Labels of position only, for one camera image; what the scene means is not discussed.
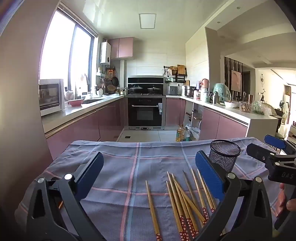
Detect bunch of bamboo chopsticks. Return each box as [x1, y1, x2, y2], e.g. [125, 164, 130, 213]
[166, 168, 217, 241]

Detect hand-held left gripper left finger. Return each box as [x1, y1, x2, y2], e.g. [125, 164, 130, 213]
[26, 152, 107, 241]

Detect floral-handled bamboo chopstick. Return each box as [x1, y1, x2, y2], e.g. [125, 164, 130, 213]
[145, 180, 162, 241]

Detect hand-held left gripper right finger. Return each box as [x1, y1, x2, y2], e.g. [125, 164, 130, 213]
[195, 150, 274, 241]

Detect yellow cooking oil bottle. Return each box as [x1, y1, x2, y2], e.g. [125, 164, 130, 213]
[175, 125, 186, 142]

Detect black built-in oven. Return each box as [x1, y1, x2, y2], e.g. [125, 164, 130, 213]
[127, 96, 165, 128]

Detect black mesh utensil holder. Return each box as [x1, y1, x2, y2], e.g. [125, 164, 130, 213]
[210, 139, 241, 173]

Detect ceiling light panel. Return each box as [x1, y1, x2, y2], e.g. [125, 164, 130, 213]
[139, 13, 157, 29]

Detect pink base cabinets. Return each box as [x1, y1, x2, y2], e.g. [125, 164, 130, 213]
[45, 97, 127, 160]

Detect black range hood stove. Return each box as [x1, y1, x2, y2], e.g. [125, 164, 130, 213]
[127, 76, 165, 95]

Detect kitchen window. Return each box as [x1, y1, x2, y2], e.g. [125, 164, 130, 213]
[39, 6, 98, 96]

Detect framed wall picture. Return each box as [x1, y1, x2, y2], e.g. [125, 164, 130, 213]
[231, 69, 242, 92]

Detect wooden chopsticks in holder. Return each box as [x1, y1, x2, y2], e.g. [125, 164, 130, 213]
[166, 97, 249, 141]

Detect pink wall cabinets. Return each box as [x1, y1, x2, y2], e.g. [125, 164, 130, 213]
[108, 37, 134, 60]

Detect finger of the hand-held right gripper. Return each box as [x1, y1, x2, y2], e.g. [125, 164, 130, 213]
[264, 134, 296, 155]
[246, 143, 296, 168]

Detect person's right hand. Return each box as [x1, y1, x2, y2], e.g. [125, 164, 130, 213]
[277, 183, 296, 217]

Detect white countertop oven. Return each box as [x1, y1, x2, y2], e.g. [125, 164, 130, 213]
[38, 78, 66, 116]

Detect green covered appliance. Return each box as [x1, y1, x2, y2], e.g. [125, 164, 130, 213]
[212, 83, 232, 104]

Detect blue plaid tablecloth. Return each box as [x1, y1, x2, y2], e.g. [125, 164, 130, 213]
[14, 137, 285, 241]

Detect steel stockpot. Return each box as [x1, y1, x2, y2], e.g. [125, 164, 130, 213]
[184, 85, 197, 97]

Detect pink bowl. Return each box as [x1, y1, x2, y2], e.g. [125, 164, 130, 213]
[68, 98, 84, 107]

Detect white plastic bag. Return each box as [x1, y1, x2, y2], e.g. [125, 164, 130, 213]
[188, 126, 201, 141]

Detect white bowl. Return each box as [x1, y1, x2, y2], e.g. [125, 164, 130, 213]
[223, 100, 240, 109]

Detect clear plastic bags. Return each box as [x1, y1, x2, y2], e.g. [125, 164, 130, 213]
[252, 100, 274, 116]

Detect black wall rack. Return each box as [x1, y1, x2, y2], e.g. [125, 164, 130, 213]
[164, 64, 187, 83]

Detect clear egg container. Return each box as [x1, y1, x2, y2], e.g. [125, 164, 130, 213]
[239, 101, 252, 113]

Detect white water heater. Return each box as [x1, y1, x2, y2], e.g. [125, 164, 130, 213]
[100, 42, 112, 64]

